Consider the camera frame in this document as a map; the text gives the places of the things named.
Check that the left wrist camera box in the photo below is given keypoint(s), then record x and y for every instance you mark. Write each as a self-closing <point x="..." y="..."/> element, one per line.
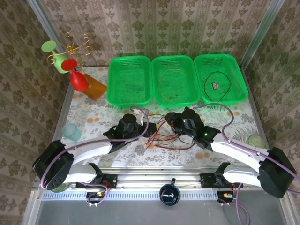
<point x="140" y="116"/>

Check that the light green plastic cup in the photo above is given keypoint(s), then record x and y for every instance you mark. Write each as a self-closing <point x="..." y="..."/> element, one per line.
<point x="256" y="141"/>

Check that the aluminium frame rail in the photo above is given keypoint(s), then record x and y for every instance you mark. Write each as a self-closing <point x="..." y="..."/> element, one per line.
<point x="152" y="175"/>

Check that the floral table cloth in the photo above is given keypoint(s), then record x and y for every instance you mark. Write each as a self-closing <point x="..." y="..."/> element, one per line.
<point x="175" y="159"/>

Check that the small label sticker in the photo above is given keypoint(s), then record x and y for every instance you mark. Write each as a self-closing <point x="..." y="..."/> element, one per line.
<point x="215" y="86"/>

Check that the green plastic wine glass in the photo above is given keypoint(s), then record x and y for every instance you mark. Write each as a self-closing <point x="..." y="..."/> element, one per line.
<point x="61" y="65"/>

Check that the aluminium frame post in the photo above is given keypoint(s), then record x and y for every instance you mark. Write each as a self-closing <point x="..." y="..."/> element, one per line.
<point x="261" y="32"/>
<point x="47" y="22"/>

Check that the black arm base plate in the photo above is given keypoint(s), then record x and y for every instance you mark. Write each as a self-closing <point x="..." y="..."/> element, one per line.
<point x="112" y="180"/>
<point x="206" y="180"/>

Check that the aluminium side rail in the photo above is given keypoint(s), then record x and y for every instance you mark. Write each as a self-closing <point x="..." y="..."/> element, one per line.
<point x="252" y="98"/>
<point x="66" y="100"/>

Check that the light blue plastic cup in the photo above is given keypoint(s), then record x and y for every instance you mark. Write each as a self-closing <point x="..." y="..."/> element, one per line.
<point x="70" y="132"/>

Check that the green plastic basket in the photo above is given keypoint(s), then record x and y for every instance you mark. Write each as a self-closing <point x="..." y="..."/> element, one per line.
<point x="175" y="86"/>
<point x="221" y="61"/>
<point x="129" y="82"/>

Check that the leaf pattern bowl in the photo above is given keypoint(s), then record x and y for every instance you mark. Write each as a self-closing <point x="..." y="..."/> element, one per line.
<point x="61" y="188"/>

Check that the brown wooden rack base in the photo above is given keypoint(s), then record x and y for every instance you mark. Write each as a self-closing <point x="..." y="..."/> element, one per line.
<point x="96" y="87"/>

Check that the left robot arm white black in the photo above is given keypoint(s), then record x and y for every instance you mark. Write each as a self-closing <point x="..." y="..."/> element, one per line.
<point x="89" y="150"/>

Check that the red plastic wine glass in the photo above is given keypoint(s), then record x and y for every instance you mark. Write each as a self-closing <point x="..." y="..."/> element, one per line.
<point x="78" y="80"/>

